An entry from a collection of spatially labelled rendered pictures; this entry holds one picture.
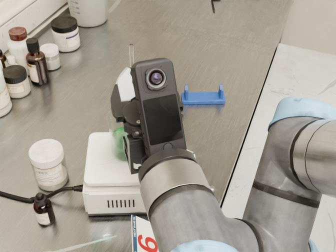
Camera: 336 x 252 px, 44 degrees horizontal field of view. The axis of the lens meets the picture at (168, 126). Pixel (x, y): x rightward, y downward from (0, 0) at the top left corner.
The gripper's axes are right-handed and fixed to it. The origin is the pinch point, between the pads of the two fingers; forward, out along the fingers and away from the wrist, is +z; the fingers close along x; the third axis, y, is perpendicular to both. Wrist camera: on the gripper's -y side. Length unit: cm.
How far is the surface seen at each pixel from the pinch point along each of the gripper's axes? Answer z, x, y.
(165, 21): 58, 22, 25
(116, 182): -5.8, -4.5, 17.2
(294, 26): 104, 98, 60
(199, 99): 20.1, 19.1, 24.4
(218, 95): 20.4, 24.0, 24.4
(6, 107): 26.8, -22.8, 23.5
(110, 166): -2.2, -4.8, 17.1
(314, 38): 98, 106, 64
